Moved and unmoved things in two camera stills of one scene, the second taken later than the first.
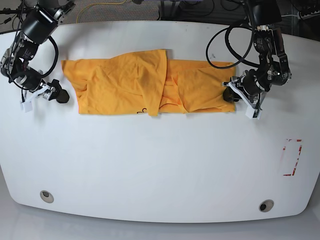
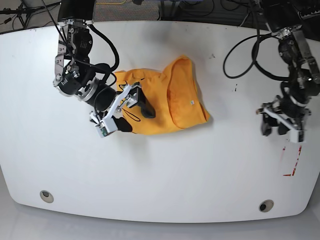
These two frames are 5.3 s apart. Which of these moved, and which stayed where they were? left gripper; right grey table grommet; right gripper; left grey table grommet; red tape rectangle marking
Moved: right gripper; left gripper
Stayed: red tape rectangle marking; right grey table grommet; left grey table grommet
